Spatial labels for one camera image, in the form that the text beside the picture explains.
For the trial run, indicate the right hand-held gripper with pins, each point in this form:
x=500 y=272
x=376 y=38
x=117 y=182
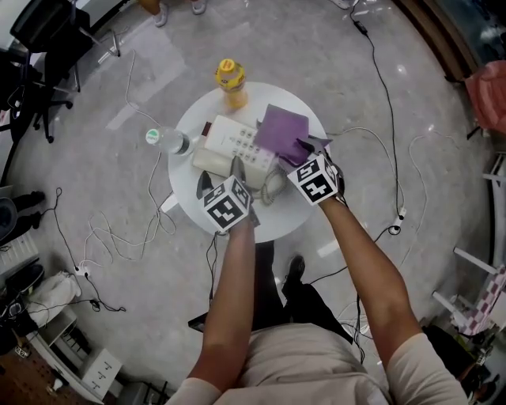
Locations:
x=316 y=184

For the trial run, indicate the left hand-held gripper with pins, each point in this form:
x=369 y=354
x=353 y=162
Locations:
x=227 y=205

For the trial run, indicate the purple cloth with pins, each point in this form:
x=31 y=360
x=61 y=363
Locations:
x=280 y=130

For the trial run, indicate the person's left forearm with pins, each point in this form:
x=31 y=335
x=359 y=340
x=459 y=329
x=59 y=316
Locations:
x=229 y=296

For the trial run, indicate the person's right forearm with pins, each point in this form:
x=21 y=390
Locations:
x=371 y=285

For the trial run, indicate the pink checkered cloth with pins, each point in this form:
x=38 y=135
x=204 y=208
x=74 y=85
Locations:
x=492 y=296

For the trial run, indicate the white telephone base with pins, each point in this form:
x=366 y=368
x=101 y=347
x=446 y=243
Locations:
x=229 y=134

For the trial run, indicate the clear water bottle green cap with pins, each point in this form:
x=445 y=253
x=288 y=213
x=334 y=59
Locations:
x=174 y=140

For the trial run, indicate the yellow juice bottle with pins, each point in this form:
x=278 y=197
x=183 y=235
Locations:
x=234 y=93

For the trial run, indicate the white power strip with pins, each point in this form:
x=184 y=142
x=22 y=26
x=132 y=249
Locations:
x=402 y=213
x=83 y=270

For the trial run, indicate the person's black shoe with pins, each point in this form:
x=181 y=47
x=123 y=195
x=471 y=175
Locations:
x=296 y=267

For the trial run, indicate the person's black trousers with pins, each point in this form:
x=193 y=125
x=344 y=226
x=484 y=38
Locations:
x=269 y=292

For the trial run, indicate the pink armchair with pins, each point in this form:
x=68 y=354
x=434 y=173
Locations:
x=488 y=95

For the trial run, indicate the black office chair on wheels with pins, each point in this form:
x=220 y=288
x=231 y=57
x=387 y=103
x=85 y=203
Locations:
x=55 y=67

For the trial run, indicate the white plastic bag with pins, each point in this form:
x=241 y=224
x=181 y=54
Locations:
x=55 y=292

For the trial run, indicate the person's beige shirt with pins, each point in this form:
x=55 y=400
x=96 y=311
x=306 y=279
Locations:
x=308 y=368

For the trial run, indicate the grey round bin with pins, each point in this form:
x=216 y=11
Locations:
x=7 y=219

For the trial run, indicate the white plastic drawer unit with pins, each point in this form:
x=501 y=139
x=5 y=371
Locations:
x=102 y=372

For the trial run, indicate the white metal rack frame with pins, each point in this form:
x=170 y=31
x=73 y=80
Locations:
x=474 y=259

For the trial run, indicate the black chair with metal frame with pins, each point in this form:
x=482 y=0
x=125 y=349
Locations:
x=43 y=23

